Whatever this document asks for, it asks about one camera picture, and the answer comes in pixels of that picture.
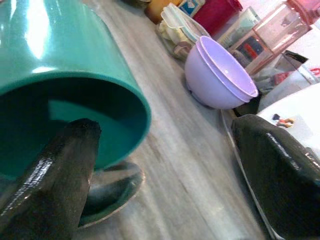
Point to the purple plastic bowl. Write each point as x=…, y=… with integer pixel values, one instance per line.
x=225, y=67
x=200, y=82

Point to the pink clear water bottle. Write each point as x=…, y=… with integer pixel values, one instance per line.
x=280, y=30

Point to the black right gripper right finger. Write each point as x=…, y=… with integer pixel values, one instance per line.
x=282, y=187

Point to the orange plastic bottle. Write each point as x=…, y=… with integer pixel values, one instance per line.
x=160, y=10

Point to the pale green white tube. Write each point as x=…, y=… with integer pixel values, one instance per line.
x=240, y=27

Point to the teal mug with rabbit print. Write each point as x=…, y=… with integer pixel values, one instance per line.
x=75, y=50

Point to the clear lidded food container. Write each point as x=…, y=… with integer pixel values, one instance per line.
x=175, y=37

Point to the blue white carton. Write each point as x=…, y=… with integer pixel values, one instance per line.
x=191, y=6

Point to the red plastic canister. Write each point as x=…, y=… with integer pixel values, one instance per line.
x=215, y=15

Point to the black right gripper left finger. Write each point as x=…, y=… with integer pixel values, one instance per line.
x=50, y=195

